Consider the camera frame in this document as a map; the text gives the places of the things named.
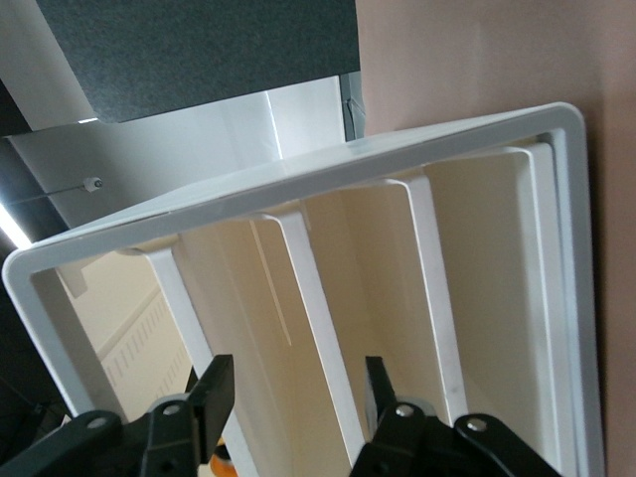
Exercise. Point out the white drawer cabinet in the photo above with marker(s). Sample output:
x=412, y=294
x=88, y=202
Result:
x=348, y=164

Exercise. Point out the small white sensor device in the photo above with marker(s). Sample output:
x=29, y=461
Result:
x=93, y=184

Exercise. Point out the dark grey felt panel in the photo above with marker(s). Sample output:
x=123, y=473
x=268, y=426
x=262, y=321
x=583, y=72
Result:
x=199, y=49

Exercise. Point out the black push button orange cap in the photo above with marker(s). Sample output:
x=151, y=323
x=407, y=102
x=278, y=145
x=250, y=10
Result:
x=222, y=462

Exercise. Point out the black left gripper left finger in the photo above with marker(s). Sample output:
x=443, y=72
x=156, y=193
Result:
x=164, y=437

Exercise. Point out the grey metal post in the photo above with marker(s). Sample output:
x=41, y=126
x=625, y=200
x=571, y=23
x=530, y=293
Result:
x=350, y=109

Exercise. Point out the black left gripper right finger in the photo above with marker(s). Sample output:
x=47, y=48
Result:
x=412, y=447

